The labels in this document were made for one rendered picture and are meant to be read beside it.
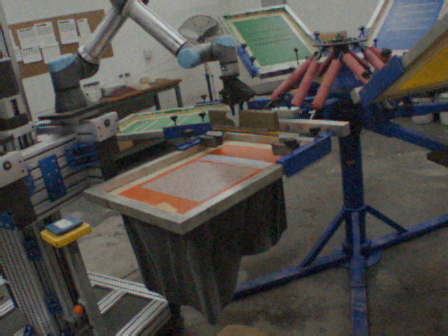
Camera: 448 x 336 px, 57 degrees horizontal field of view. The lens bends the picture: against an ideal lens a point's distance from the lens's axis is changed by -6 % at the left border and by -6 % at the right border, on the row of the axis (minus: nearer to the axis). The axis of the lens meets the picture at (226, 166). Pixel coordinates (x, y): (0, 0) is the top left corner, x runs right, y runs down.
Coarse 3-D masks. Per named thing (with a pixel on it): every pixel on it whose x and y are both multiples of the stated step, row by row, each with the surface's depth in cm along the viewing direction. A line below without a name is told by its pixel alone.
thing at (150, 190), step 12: (240, 156) 182; (180, 168) 180; (192, 168) 177; (204, 168) 175; (216, 168) 172; (156, 180) 170; (168, 180) 168; (180, 180) 166; (192, 180) 164; (120, 192) 164; (132, 192) 162; (144, 192) 160; (156, 192) 158; (168, 192) 156
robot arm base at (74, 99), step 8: (64, 88) 178; (72, 88) 179; (80, 88) 184; (56, 96) 180; (64, 96) 178; (72, 96) 179; (80, 96) 182; (56, 104) 180; (64, 104) 178; (72, 104) 179; (80, 104) 181; (88, 104) 186; (56, 112) 182
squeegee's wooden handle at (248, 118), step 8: (208, 112) 188; (216, 112) 185; (224, 112) 181; (240, 112) 175; (248, 112) 172; (256, 112) 169; (264, 112) 167; (272, 112) 164; (216, 120) 187; (224, 120) 183; (232, 120) 180; (240, 120) 177; (248, 120) 174; (256, 120) 171; (264, 120) 168; (272, 120) 165; (272, 128) 166
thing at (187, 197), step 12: (252, 156) 179; (264, 156) 176; (276, 156) 174; (228, 168) 170; (240, 168) 167; (252, 168) 165; (264, 168) 163; (204, 180) 161; (216, 180) 159; (228, 180) 157; (240, 180) 155; (180, 192) 154; (192, 192) 152; (204, 192) 150; (216, 192) 148; (156, 204) 147; (180, 204) 144; (192, 204) 142
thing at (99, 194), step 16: (160, 160) 183; (176, 160) 189; (128, 176) 172; (144, 176) 178; (256, 176) 147; (272, 176) 149; (96, 192) 158; (224, 192) 138; (240, 192) 138; (112, 208) 149; (128, 208) 140; (144, 208) 136; (208, 208) 129; (224, 208) 134; (160, 224) 130; (176, 224) 123; (192, 224) 125
